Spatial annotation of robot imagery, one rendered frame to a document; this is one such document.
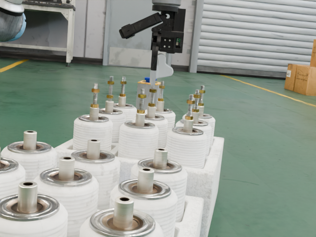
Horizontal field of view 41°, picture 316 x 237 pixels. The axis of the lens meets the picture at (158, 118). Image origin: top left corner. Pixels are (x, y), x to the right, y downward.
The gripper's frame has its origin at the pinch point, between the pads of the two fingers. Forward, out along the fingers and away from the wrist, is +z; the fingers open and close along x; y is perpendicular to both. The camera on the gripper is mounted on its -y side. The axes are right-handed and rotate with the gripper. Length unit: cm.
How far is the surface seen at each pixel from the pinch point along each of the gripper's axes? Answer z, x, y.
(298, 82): 23, 359, 160
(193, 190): 20.8, -22.3, 11.6
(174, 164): 9.0, -43.0, 5.4
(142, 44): 1, 515, -21
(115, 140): 16.1, -1.2, -8.2
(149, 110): 7.2, -0.9, 0.0
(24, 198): 8, -66, -13
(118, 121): 11.0, -1.0, -8.0
